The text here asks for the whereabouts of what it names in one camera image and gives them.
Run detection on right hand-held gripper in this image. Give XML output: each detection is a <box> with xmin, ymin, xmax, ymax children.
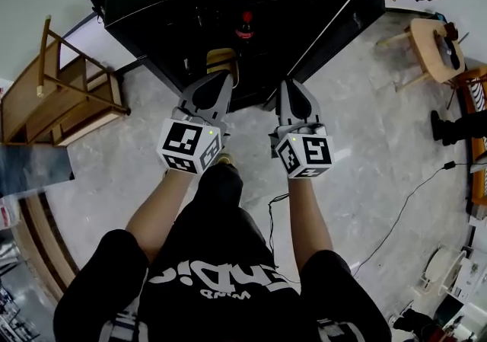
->
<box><xmin>270</xmin><ymin>80</ymin><xmax>335</xmax><ymax>180</ymax></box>

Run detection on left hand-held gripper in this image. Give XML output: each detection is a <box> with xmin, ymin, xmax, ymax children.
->
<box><xmin>155</xmin><ymin>71</ymin><xmax>234</xmax><ymax>175</ymax></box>

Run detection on person's right forearm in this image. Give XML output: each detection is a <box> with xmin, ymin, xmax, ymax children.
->
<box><xmin>288</xmin><ymin>176</ymin><xmax>335</xmax><ymax>271</ymax></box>

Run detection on person's left forearm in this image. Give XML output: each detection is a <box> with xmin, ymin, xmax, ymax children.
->
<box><xmin>125</xmin><ymin>171</ymin><xmax>197</xmax><ymax>264</ymax></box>

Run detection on black fridge door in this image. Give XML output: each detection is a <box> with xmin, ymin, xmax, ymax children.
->
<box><xmin>262</xmin><ymin>0</ymin><xmax>385</xmax><ymax>113</ymax></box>

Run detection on yellow plastic basket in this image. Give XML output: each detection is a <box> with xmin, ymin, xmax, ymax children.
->
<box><xmin>205</xmin><ymin>47</ymin><xmax>240</xmax><ymax>88</ymax></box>

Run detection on person's black trousers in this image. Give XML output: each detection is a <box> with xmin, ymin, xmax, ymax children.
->
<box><xmin>167</xmin><ymin>163</ymin><xmax>275</xmax><ymax>269</ymax></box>

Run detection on round wooden side table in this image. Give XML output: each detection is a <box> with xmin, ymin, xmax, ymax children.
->
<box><xmin>376</xmin><ymin>17</ymin><xmax>466</xmax><ymax>94</ymax></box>

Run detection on wooden shelf unit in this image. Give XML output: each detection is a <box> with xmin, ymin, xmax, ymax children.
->
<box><xmin>0</xmin><ymin>14</ymin><xmax>132</xmax><ymax>147</ymax></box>

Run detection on black flat object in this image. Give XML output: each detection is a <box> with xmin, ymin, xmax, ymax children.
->
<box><xmin>433</xmin><ymin>30</ymin><xmax>463</xmax><ymax>69</ymax></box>

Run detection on grey stone-pattern table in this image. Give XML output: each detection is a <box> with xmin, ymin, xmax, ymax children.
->
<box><xmin>0</xmin><ymin>142</ymin><xmax>76</xmax><ymax>197</ymax></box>

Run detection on orange sofa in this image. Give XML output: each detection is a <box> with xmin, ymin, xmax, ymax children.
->
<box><xmin>454</xmin><ymin>66</ymin><xmax>487</xmax><ymax>206</ymax></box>

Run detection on person's black t-shirt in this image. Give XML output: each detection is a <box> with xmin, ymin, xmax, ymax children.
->
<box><xmin>53</xmin><ymin>228</ymin><xmax>393</xmax><ymax>342</ymax></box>

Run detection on white round drum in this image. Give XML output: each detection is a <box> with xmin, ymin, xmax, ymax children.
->
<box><xmin>420</xmin><ymin>247</ymin><xmax>467</xmax><ymax>298</ymax></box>

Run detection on curved wooden panel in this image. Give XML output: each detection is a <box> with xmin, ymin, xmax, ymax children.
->
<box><xmin>11</xmin><ymin>195</ymin><xmax>83</xmax><ymax>302</ymax></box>

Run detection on white bag with red print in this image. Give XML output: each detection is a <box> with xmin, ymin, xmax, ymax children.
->
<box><xmin>0</xmin><ymin>195</ymin><xmax>22</xmax><ymax>229</ymax></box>

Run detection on white appliance box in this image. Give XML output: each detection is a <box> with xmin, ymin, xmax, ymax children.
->
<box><xmin>448</xmin><ymin>245</ymin><xmax>487</xmax><ymax>303</ymax></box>

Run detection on metal rack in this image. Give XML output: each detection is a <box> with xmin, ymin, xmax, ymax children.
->
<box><xmin>0</xmin><ymin>233</ymin><xmax>43</xmax><ymax>342</ymax></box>

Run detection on thin black cable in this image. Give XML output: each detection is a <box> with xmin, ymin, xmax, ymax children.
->
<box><xmin>268</xmin><ymin>192</ymin><xmax>290</xmax><ymax>257</ymax></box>

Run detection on black power cable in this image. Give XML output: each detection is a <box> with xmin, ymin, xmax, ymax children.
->
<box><xmin>352</xmin><ymin>160</ymin><xmax>469</xmax><ymax>276</ymax></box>

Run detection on grey shoulder strap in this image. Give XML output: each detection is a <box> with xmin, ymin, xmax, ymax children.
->
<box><xmin>315</xmin><ymin>317</ymin><xmax>366</xmax><ymax>342</ymax></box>
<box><xmin>98</xmin><ymin>302</ymin><xmax>149</xmax><ymax>342</ymax></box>

